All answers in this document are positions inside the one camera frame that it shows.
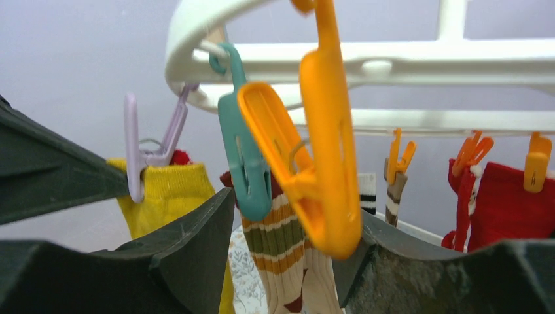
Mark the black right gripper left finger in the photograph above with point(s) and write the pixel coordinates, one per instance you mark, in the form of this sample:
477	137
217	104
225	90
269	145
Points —
178	268

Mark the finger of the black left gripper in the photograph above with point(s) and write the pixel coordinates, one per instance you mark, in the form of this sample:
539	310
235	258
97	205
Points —
43	172

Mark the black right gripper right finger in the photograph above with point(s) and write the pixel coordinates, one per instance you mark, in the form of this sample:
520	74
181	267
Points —
394	272

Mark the yellow sock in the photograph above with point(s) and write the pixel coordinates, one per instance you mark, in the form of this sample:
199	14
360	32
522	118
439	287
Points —
171	192

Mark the multicolour striped long sock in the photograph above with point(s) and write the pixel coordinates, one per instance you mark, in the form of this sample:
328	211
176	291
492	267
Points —
294	274

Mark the lilac clothes peg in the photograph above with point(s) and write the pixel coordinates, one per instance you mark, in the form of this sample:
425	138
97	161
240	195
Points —
144	153

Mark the yellow orange clothes peg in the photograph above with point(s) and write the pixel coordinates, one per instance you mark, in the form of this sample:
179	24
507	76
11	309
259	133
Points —
317	174

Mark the white round clip hanger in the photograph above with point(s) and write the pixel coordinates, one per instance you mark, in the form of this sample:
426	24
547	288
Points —
449	60

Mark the brown striped sock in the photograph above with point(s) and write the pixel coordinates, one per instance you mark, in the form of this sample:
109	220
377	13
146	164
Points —
394	193

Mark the white hanging sock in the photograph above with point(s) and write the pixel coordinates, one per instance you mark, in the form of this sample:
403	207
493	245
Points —
367	192

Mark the teal clothes peg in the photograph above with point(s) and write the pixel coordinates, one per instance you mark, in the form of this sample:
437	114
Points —
249	171

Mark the red hanging sock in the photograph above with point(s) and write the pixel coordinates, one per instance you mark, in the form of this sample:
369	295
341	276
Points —
492	205

